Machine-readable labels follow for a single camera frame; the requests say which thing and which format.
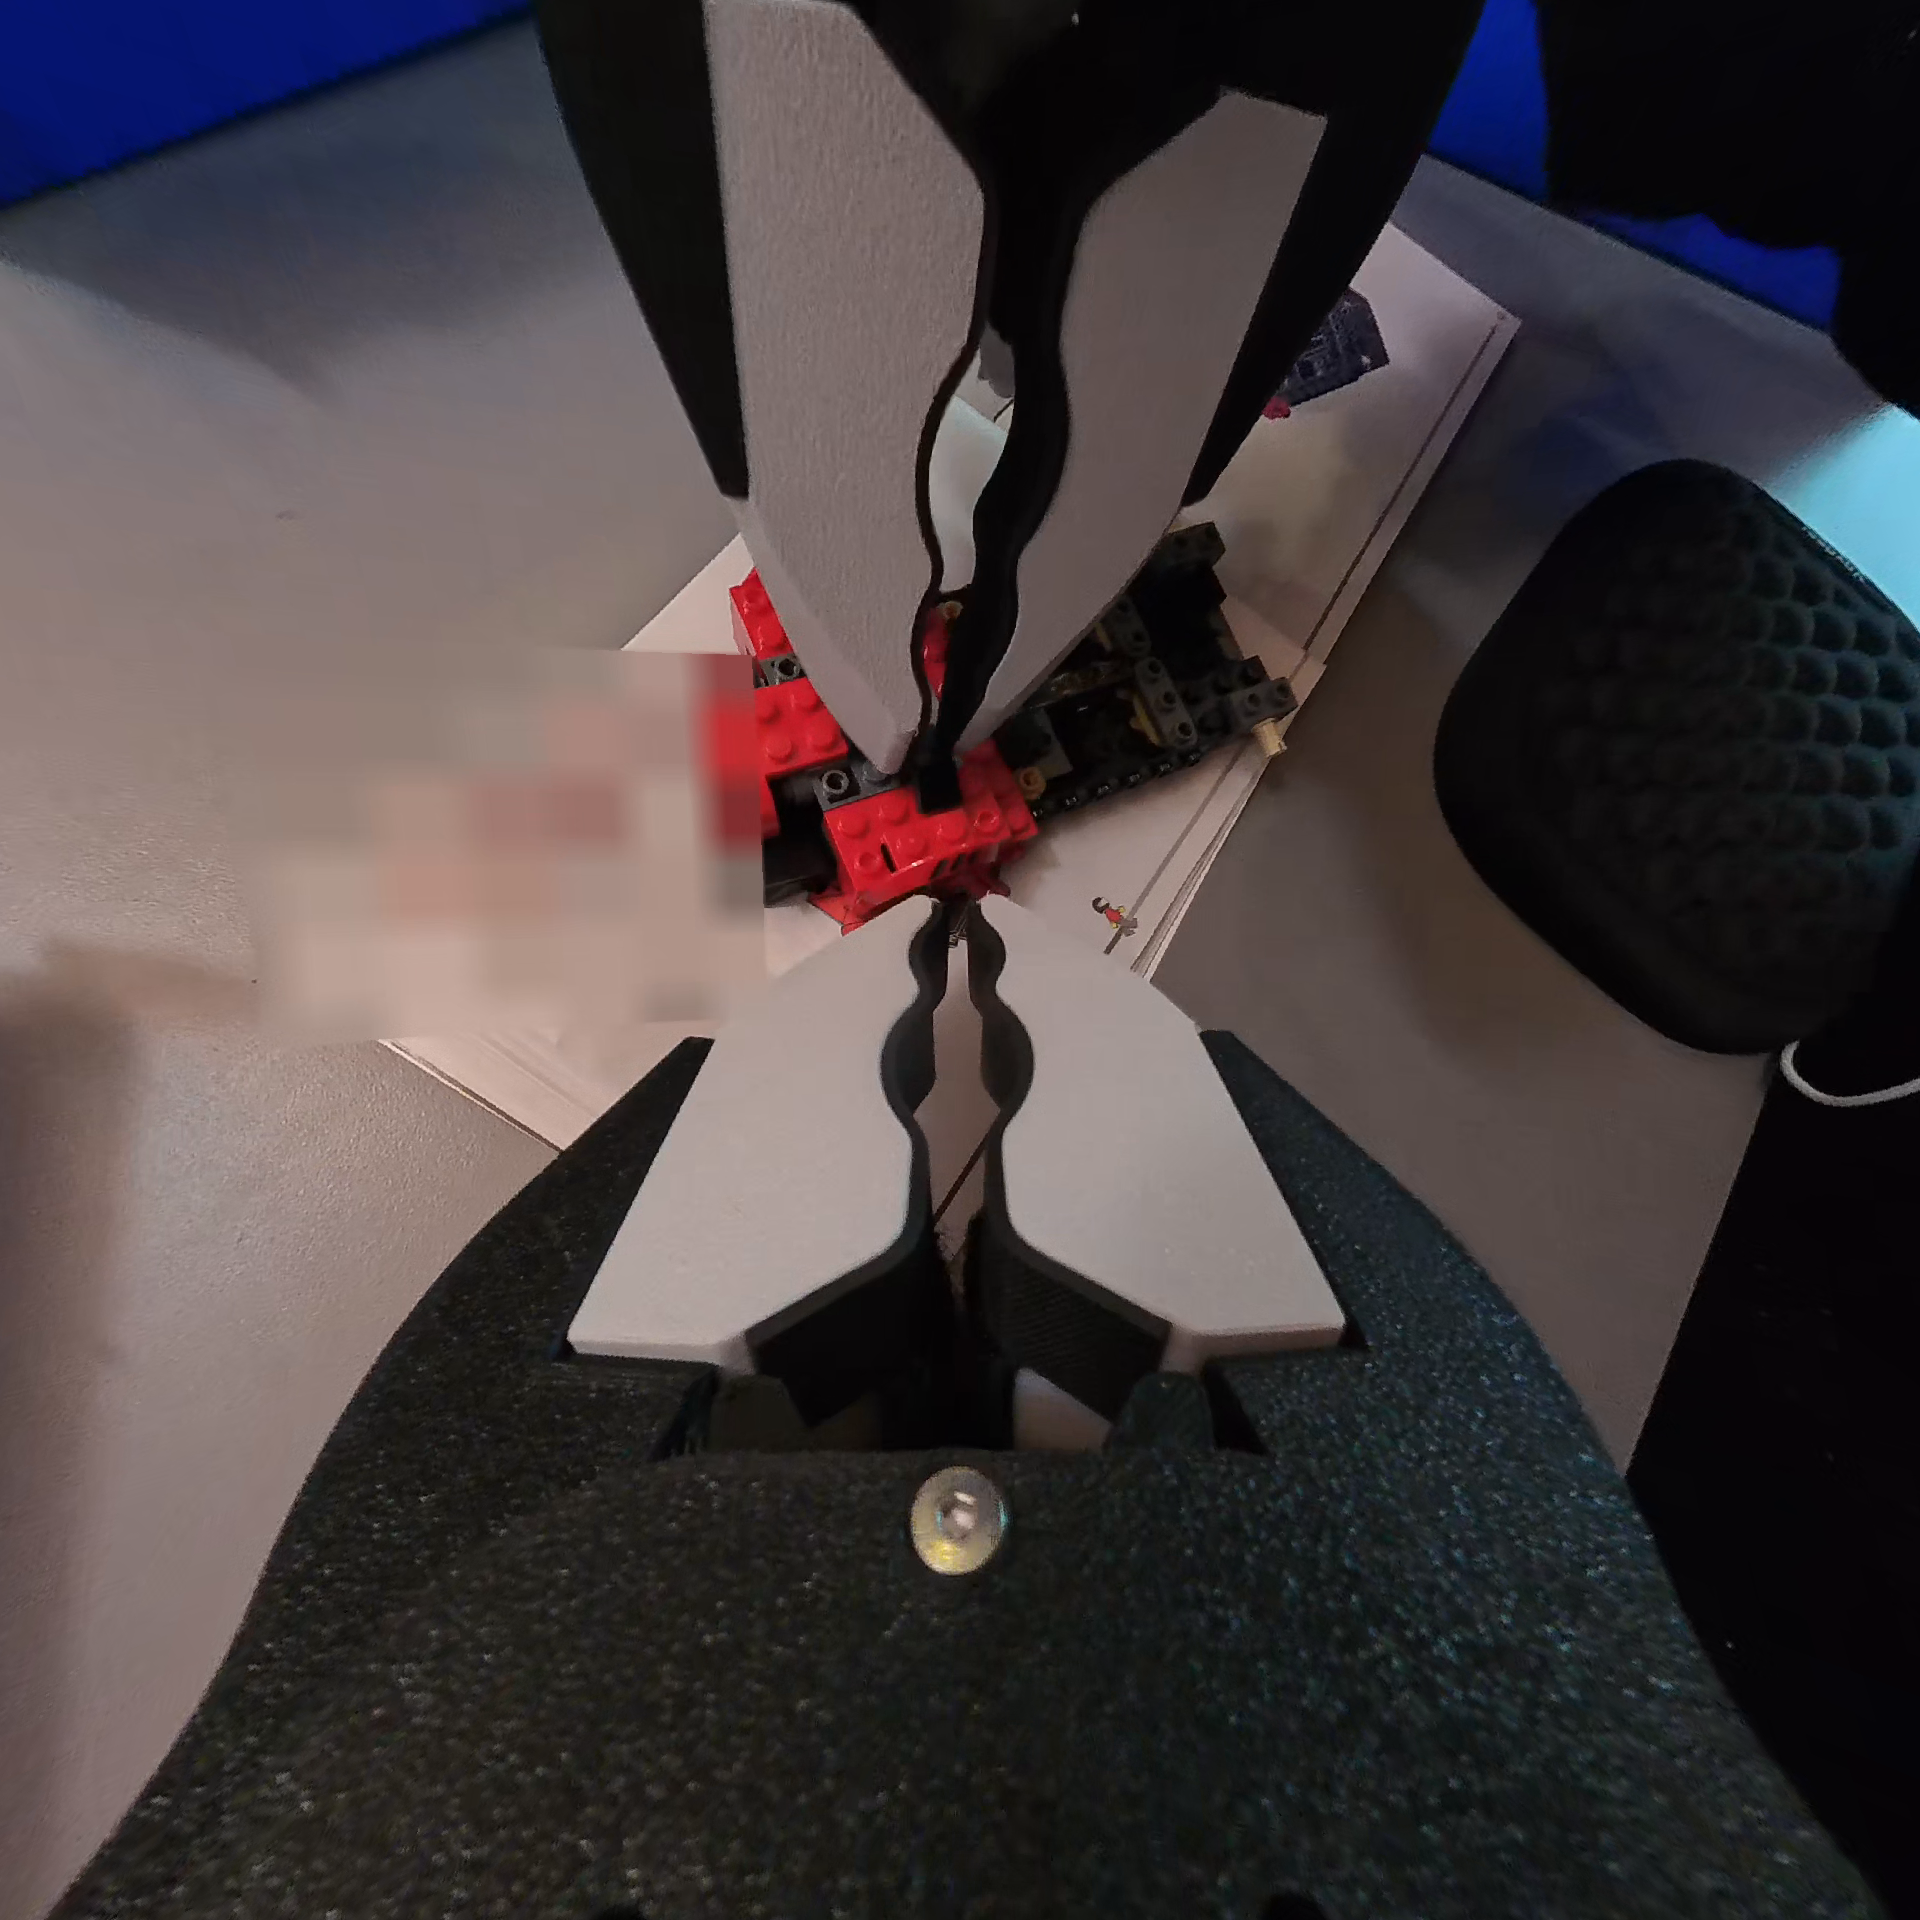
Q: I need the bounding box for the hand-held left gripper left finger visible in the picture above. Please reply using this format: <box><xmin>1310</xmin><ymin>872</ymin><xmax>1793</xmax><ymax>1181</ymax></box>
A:
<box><xmin>567</xmin><ymin>900</ymin><xmax>940</xmax><ymax>1374</ymax></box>

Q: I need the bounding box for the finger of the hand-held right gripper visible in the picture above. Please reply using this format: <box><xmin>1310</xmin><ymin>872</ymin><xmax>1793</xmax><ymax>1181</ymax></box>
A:
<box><xmin>703</xmin><ymin>0</ymin><xmax>1000</xmax><ymax>779</ymax></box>
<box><xmin>913</xmin><ymin>92</ymin><xmax>1333</xmax><ymax>818</ymax></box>

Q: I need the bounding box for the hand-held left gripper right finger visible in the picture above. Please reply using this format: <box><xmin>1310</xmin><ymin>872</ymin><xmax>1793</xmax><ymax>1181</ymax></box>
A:
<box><xmin>959</xmin><ymin>900</ymin><xmax>1350</xmax><ymax>1420</ymax></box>

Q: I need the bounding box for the red and black lego car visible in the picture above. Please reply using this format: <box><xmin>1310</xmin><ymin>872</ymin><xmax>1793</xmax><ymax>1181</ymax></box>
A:
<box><xmin>730</xmin><ymin>523</ymin><xmax>1300</xmax><ymax>932</ymax></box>

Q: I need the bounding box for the person's right forearm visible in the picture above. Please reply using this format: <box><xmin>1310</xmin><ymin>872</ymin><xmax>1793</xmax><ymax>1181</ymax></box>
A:
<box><xmin>1539</xmin><ymin>0</ymin><xmax>1920</xmax><ymax>413</ymax></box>

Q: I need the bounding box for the lego instruction booklet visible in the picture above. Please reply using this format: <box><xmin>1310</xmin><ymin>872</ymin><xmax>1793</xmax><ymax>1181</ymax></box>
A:
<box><xmin>383</xmin><ymin>226</ymin><xmax>1522</xmax><ymax>1150</ymax></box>

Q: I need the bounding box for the black dimpled cushion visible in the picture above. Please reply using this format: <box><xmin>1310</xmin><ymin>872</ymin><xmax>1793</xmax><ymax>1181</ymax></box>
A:
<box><xmin>1432</xmin><ymin>457</ymin><xmax>1920</xmax><ymax>1055</ymax></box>

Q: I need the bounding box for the person's black sweater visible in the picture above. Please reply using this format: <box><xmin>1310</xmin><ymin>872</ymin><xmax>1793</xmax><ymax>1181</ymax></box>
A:
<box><xmin>1626</xmin><ymin>1052</ymin><xmax>1920</xmax><ymax>1920</ymax></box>

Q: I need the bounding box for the blue divided plastic bin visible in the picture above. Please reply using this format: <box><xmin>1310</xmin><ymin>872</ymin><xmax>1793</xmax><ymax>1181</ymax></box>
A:
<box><xmin>0</xmin><ymin>0</ymin><xmax>528</xmax><ymax>211</ymax></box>

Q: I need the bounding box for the white cable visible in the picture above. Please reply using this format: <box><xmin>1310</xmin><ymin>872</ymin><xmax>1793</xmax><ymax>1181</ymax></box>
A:
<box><xmin>1781</xmin><ymin>1038</ymin><xmax>1920</xmax><ymax>1114</ymax></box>

